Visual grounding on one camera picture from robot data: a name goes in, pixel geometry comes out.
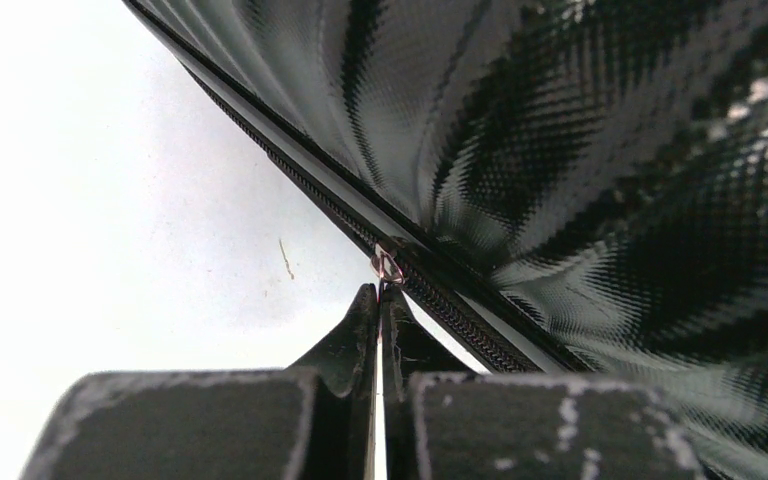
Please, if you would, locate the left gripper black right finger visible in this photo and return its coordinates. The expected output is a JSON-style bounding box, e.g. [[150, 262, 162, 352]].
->
[[379, 286, 704, 479]]

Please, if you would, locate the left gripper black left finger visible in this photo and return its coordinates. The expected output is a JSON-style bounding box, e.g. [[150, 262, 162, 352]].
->
[[22, 284, 379, 480]]

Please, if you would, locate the black ribbed hard-shell suitcase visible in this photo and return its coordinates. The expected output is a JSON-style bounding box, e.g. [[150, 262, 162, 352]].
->
[[129, 1, 768, 479]]

